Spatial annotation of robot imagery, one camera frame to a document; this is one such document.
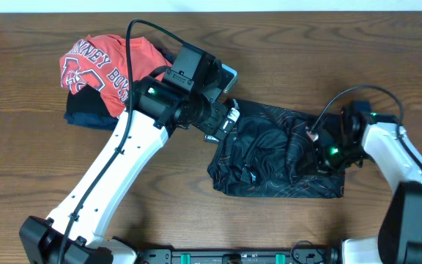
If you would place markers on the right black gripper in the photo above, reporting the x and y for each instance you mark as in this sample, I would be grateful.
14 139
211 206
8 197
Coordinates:
315 149

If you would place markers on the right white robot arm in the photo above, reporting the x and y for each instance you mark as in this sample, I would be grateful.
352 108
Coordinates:
382 139

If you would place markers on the black folded shirt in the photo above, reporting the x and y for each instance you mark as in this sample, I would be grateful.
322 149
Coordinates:
87 100

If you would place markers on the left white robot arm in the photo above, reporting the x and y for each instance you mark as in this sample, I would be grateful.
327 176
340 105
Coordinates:
74 232

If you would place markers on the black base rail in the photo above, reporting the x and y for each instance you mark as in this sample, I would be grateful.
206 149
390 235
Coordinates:
300 254

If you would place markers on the orange printed t-shirt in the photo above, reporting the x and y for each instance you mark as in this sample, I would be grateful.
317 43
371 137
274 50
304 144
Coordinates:
144 56

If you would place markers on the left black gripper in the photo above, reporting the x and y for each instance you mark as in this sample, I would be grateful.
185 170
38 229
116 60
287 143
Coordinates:
222 122

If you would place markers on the navy folded shirt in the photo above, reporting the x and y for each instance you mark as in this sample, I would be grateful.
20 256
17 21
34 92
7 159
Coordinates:
86 120

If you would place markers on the black orange-lined jersey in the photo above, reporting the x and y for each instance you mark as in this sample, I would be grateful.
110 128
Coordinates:
259 156

